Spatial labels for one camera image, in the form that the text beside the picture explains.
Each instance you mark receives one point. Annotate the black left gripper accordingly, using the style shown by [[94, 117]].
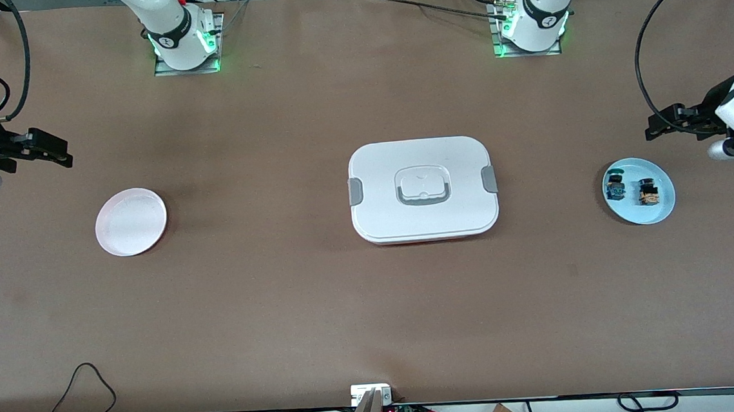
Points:
[[708, 111]]

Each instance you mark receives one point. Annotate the orange push-button switch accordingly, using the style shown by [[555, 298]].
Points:
[[648, 193]]

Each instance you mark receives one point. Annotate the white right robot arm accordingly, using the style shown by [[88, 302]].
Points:
[[173, 25]]

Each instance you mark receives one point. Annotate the white lidded box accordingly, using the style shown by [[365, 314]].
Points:
[[421, 163]]

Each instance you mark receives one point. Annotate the light blue round plate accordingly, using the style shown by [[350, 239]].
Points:
[[662, 175]]

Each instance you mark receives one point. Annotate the pink round plate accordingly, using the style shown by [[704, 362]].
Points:
[[130, 222]]

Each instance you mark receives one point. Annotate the white mounting block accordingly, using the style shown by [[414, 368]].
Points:
[[362, 392]]

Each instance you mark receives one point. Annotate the green push-button switch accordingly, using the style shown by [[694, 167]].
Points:
[[615, 187]]

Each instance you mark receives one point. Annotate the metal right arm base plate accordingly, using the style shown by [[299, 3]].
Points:
[[217, 45]]

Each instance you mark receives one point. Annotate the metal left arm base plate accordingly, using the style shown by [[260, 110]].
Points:
[[499, 41]]

